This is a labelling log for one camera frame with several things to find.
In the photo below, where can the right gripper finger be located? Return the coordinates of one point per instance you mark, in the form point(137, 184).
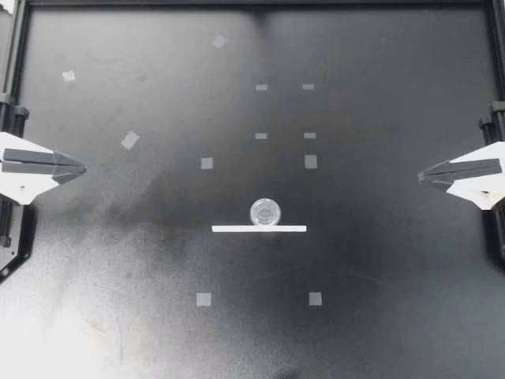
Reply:
point(473, 160)
point(477, 189)

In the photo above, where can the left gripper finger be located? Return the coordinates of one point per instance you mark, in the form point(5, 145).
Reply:
point(35, 154)
point(27, 185)

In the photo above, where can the clear plastic cup with lid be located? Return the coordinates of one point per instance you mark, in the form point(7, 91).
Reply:
point(265, 212)

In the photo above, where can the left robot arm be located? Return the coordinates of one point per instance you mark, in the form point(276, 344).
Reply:
point(16, 245)

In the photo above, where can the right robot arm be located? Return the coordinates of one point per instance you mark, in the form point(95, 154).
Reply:
point(495, 241)

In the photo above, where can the black frame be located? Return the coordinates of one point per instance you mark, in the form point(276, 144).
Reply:
point(252, 3)

